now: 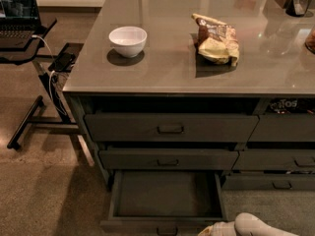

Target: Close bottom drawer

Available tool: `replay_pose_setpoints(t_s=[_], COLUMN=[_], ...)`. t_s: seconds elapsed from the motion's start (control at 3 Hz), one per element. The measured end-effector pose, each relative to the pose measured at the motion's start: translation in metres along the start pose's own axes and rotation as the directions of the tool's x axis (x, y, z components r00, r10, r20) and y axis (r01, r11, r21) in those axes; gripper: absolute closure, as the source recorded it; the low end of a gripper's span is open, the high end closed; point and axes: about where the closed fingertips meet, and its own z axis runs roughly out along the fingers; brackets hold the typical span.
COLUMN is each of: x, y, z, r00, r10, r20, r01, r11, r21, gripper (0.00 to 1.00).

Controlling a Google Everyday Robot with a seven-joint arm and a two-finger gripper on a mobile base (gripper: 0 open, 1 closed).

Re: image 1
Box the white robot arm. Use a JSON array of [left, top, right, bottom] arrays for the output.
[[197, 212, 298, 236]]

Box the black laptop stand table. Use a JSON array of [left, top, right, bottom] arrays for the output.
[[0, 16, 84, 150]]

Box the dark glass jar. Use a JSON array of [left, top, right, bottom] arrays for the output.
[[285, 0, 315, 18]]

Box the brown yellow chip bag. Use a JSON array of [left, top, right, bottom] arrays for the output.
[[192, 14, 239, 67]]

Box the snack bag in drawer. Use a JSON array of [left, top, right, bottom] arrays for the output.
[[267, 97, 315, 115]]

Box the grey kitchen island counter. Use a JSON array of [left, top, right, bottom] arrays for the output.
[[64, 0, 315, 183]]

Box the drawer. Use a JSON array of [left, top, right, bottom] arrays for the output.
[[233, 149, 315, 171], [100, 170, 226, 236], [249, 114, 315, 142], [84, 113, 258, 143], [98, 148, 238, 170], [220, 173, 315, 191]]

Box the black smartphone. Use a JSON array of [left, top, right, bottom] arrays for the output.
[[48, 52, 75, 72]]

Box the black laptop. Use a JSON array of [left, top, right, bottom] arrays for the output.
[[0, 0, 41, 51]]

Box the white charging cable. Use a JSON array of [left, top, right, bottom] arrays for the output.
[[31, 33, 69, 117]]

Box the white ceramic bowl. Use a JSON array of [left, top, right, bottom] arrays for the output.
[[108, 27, 148, 58]]

